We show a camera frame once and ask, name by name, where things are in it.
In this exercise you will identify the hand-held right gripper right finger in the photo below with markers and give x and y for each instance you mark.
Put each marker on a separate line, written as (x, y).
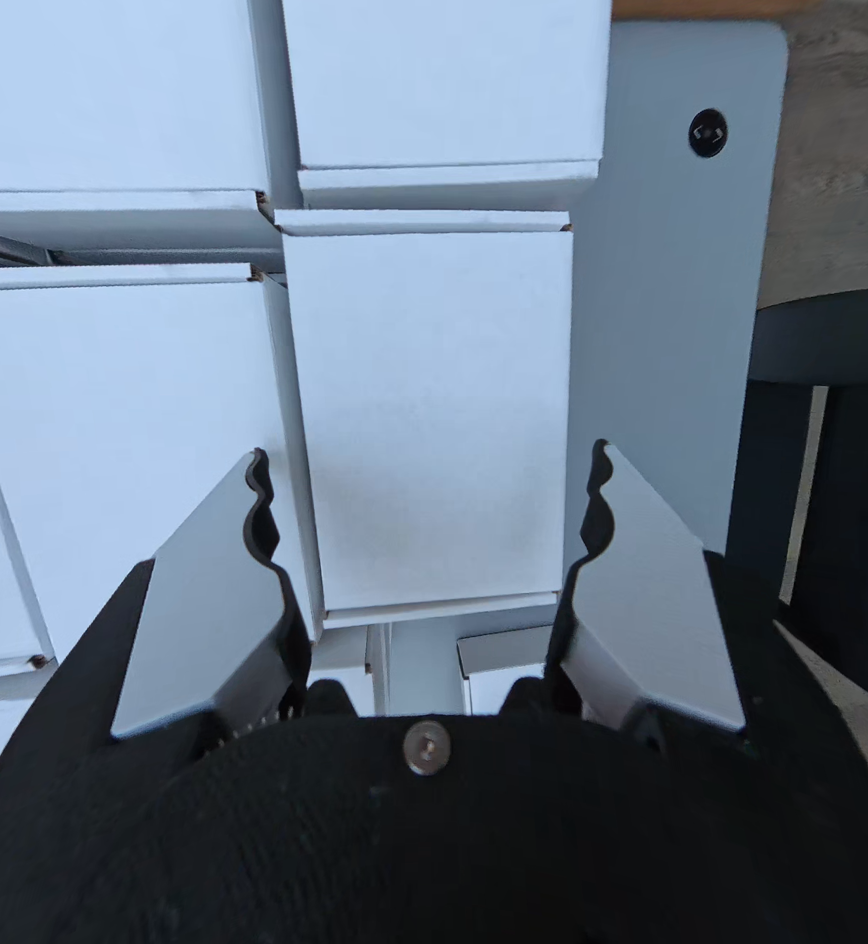
(655, 612)

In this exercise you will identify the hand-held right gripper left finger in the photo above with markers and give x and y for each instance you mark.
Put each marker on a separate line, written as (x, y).
(205, 627)

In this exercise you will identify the stack of white cardboard boxes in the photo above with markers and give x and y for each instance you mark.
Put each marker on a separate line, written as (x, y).
(124, 442)

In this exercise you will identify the white mailer box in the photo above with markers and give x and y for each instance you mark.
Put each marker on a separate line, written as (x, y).
(434, 413)

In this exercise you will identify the black desk grommet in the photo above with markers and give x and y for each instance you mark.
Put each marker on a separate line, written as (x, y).
(696, 133)

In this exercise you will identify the black office chair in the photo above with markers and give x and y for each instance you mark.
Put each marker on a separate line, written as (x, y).
(847, 479)

